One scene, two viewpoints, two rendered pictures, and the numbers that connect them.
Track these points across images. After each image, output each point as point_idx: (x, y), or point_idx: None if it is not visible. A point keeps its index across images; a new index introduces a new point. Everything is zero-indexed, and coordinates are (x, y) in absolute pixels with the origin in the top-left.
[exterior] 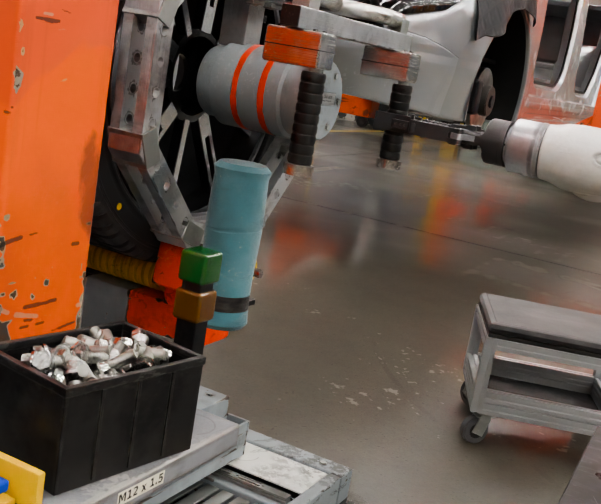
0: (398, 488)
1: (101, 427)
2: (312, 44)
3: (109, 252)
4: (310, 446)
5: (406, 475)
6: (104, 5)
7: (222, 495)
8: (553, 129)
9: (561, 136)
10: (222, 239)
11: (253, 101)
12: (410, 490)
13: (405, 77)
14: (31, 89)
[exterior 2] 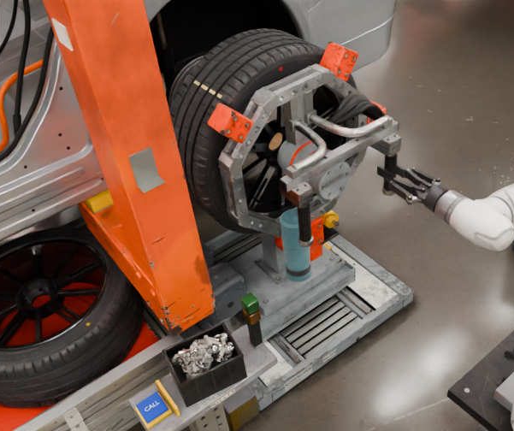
0: (448, 292)
1: (199, 387)
2: (296, 197)
3: None
4: (410, 256)
5: (458, 281)
6: (185, 218)
7: (338, 305)
8: (458, 208)
9: (460, 215)
10: (287, 250)
11: None
12: (455, 294)
13: (388, 155)
14: (159, 263)
